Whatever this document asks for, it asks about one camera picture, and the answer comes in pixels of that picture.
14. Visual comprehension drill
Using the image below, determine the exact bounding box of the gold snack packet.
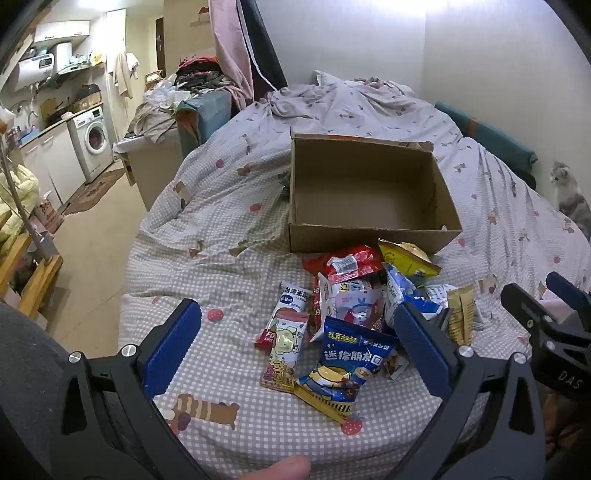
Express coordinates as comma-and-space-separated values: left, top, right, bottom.
445, 285, 476, 347

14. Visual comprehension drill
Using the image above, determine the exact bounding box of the white kitchen counter cabinet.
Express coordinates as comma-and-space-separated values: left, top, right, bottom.
18, 122, 88, 208

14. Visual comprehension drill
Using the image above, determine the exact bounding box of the white red rice cracker packet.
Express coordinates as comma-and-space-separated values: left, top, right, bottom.
255, 281, 315, 355

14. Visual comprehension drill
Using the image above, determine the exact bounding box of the teal padded bed board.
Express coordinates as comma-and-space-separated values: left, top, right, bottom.
434, 102, 539, 185
174, 90, 232, 160

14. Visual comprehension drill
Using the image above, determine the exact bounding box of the white light blue snack packet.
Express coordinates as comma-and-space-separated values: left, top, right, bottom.
318, 274, 386, 333

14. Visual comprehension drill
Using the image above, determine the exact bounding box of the heap of grey clothes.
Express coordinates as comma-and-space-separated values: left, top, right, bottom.
129, 83, 185, 144

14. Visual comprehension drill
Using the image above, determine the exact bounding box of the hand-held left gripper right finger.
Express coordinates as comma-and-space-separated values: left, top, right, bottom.
392, 301, 548, 480

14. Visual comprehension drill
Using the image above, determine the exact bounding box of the person's dark grey clothing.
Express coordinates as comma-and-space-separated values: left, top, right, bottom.
0, 302, 70, 480

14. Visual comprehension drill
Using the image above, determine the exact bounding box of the pile of dark clothes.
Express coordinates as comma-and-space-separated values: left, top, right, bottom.
173, 55, 236, 97

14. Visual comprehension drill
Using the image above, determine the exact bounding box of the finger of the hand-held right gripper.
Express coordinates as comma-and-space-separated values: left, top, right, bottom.
546, 272, 591, 324
501, 282, 561, 344

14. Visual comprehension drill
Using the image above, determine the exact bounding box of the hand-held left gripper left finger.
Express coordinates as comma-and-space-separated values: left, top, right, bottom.
48, 299, 208, 480

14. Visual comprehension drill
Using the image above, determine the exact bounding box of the white washing machine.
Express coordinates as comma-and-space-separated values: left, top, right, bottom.
67, 106, 115, 185

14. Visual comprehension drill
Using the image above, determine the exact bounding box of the white water heater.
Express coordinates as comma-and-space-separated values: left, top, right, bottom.
9, 52, 58, 93

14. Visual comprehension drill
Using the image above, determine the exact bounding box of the pink curtain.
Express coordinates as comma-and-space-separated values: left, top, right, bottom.
209, 0, 254, 112

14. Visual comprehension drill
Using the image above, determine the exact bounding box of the pink fleece cloth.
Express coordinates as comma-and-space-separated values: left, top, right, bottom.
538, 295, 573, 324

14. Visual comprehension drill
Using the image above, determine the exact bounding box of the checked printed bed sheet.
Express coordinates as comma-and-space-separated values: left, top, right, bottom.
117, 70, 591, 480

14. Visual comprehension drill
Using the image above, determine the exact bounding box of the wooden rack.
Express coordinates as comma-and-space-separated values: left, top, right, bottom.
0, 231, 63, 319

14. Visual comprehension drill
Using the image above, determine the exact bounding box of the dark curtain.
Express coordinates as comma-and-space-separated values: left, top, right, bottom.
238, 0, 288, 93

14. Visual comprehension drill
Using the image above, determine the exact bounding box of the hanging beige towel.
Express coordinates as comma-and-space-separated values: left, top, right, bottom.
111, 52, 140, 97

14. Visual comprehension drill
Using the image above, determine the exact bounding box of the brown floor rug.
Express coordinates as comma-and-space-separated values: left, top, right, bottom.
62, 167, 125, 217

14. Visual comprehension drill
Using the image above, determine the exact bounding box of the small brown snack packet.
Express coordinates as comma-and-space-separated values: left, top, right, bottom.
382, 351, 409, 380

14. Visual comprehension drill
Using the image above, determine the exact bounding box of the pink cartoon snack packet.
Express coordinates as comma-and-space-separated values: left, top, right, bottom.
261, 310, 310, 393

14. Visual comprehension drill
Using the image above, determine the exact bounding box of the brown cardboard carton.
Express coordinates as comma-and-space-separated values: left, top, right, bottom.
71, 92, 102, 112

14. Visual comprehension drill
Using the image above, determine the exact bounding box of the brown cardboard box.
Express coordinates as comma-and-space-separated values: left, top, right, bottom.
288, 133, 463, 254

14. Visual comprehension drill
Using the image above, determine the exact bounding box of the blue yellow snack packet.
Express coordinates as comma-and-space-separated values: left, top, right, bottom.
295, 316, 398, 425

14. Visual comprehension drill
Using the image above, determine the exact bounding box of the grey white cat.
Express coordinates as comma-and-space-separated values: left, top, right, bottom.
549, 160, 591, 241

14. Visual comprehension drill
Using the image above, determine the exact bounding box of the white side table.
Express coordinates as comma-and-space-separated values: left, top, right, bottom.
113, 134, 181, 210

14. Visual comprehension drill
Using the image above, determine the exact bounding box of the white pillow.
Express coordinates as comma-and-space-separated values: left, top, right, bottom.
316, 71, 352, 88

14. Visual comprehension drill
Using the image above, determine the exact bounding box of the grey metal pole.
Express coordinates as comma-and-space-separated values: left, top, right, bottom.
0, 138, 51, 259

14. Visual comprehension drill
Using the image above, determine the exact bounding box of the white wall cabinet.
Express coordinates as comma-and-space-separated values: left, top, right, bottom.
34, 21, 90, 44

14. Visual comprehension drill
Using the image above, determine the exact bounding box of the yellow quilt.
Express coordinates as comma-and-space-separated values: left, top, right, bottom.
0, 164, 40, 245

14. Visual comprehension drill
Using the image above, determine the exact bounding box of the red snack packet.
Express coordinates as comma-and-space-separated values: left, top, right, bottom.
302, 244, 385, 284

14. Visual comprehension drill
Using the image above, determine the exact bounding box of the small white snack packet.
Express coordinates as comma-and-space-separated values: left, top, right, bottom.
422, 282, 458, 305

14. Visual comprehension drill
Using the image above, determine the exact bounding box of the person's left hand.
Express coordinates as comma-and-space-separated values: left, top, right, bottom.
242, 457, 311, 480

